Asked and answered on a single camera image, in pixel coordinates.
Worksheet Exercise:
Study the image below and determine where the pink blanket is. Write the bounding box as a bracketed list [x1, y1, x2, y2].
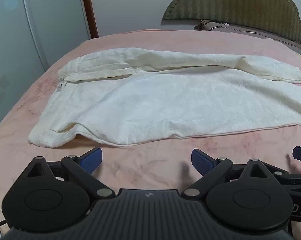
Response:
[0, 29, 301, 230]

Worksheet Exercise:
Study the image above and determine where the pale flower-print wardrobe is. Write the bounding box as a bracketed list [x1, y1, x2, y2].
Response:
[0, 0, 92, 137]

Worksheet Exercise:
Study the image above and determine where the cream white towel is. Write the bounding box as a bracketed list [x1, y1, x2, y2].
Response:
[27, 47, 301, 148]

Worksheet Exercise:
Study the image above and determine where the grey-brown pillow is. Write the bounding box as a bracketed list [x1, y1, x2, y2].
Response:
[194, 19, 301, 55]

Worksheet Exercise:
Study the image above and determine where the olive green padded headboard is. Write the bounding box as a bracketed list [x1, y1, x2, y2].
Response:
[161, 0, 301, 46]

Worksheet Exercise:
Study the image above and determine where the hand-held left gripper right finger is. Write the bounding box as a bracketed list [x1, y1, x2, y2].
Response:
[182, 148, 278, 200]

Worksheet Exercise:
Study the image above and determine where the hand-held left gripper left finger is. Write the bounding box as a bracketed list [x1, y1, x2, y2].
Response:
[23, 147, 116, 201]

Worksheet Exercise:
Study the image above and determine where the brown wooden door frame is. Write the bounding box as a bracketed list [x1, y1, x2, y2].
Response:
[80, 0, 99, 39]

